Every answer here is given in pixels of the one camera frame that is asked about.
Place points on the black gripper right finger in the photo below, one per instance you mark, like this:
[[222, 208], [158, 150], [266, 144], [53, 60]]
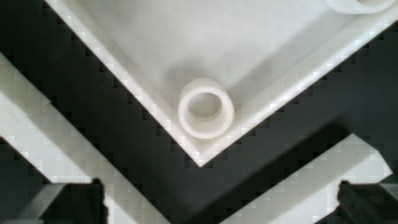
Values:
[[367, 203]]

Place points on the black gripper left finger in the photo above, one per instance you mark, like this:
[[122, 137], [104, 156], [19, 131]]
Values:
[[65, 204]]

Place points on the white square table top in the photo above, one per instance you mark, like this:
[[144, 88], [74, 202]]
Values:
[[215, 58]]

